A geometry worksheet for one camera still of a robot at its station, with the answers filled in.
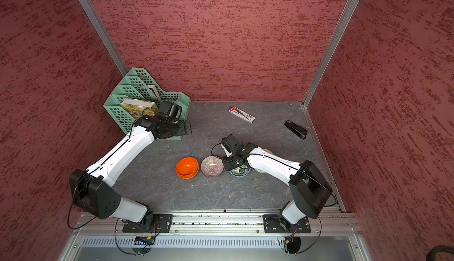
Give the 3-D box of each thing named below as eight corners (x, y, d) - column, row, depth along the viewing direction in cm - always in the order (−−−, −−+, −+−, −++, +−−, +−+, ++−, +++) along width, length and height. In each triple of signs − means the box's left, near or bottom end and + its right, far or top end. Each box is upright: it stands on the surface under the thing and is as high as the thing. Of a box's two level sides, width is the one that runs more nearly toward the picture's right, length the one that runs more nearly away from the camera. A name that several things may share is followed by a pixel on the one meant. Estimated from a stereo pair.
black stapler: (303, 139, 105) (305, 135, 101) (283, 125, 112) (285, 120, 108) (307, 135, 107) (310, 131, 103) (288, 121, 114) (290, 116, 111)
